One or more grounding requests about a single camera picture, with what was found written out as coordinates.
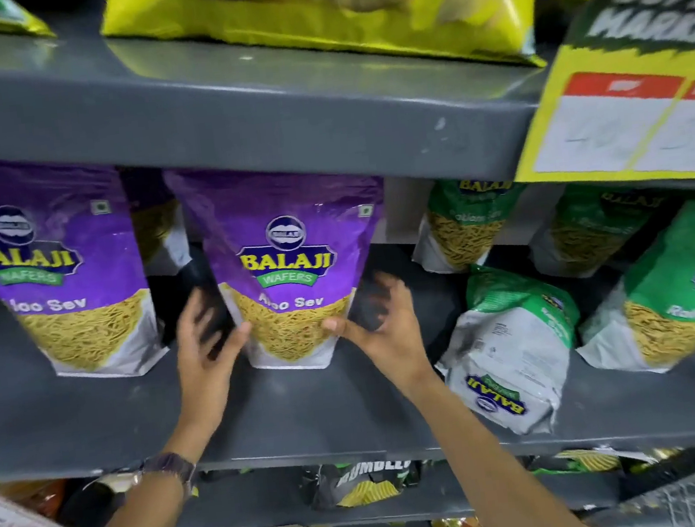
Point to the person's right thumb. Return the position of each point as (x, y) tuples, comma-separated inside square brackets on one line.
[(346, 330)]

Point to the grey metal shelf board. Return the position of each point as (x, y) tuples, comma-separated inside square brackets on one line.
[(211, 113), (314, 414), (276, 512)]

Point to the green snack packet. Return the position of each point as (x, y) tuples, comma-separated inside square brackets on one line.
[(676, 297), (600, 231), (468, 227), (510, 348)]

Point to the green yellow chips packet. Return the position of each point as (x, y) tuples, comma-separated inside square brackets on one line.
[(586, 461)]

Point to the person's left hand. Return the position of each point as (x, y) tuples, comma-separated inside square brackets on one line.
[(201, 377)]

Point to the black chips packet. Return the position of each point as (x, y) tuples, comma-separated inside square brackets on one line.
[(366, 480)]

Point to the person's right hand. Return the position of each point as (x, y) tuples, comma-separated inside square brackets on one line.
[(395, 348)]

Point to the person's right forearm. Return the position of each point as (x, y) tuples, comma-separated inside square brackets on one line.
[(503, 480)]

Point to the yellow price sign card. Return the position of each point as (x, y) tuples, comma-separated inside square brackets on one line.
[(634, 90)]

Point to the dark wristwatch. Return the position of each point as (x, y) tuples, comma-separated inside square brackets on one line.
[(169, 467)]

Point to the purple snack packet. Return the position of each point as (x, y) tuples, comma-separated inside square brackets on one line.
[(159, 225), (55, 275), (286, 248)]

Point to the person's left thumb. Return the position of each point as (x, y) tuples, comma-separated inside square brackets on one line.
[(236, 343)]

